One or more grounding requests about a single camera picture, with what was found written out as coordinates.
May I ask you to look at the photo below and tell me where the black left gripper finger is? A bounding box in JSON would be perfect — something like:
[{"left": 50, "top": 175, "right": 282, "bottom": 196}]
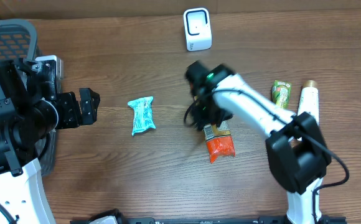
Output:
[
  {"left": 80, "top": 101, "right": 98, "bottom": 125},
  {"left": 79, "top": 88, "right": 100, "bottom": 109}
]

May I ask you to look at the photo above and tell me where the orange spaghetti packet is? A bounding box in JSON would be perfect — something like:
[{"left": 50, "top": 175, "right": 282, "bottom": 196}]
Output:
[{"left": 203, "top": 121, "right": 236, "bottom": 163}]

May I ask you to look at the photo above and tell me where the mint green wipes packet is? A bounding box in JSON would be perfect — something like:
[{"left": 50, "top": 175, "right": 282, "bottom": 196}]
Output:
[{"left": 128, "top": 96, "right": 156, "bottom": 136}]

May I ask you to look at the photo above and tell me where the green snack packet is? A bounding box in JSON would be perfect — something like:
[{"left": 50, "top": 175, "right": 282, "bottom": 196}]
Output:
[{"left": 271, "top": 80, "right": 292, "bottom": 109}]

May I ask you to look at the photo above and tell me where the white tube with gold cap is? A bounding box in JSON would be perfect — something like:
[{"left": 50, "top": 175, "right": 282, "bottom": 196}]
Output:
[{"left": 298, "top": 80, "right": 319, "bottom": 124}]

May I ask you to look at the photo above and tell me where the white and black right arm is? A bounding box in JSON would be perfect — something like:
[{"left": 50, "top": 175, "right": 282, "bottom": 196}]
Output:
[{"left": 185, "top": 63, "right": 331, "bottom": 223}]

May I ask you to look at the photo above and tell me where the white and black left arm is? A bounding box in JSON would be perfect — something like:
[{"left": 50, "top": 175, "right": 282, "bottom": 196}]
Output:
[{"left": 0, "top": 58, "right": 100, "bottom": 223}]

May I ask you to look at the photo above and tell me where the white barcode scanner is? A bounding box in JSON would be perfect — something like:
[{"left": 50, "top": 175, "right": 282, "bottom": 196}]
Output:
[{"left": 183, "top": 7, "right": 212, "bottom": 52}]

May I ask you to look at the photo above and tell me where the grey plastic shopping basket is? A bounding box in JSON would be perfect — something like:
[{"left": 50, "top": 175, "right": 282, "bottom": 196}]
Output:
[{"left": 0, "top": 19, "right": 63, "bottom": 177}]

